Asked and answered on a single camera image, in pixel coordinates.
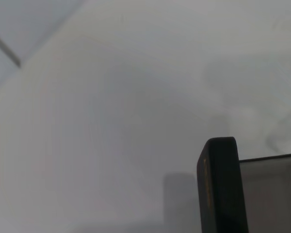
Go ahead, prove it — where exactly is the black glasses case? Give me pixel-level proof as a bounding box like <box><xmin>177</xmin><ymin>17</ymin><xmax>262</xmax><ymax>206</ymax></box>
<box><xmin>195</xmin><ymin>136</ymin><xmax>291</xmax><ymax>233</ymax></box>

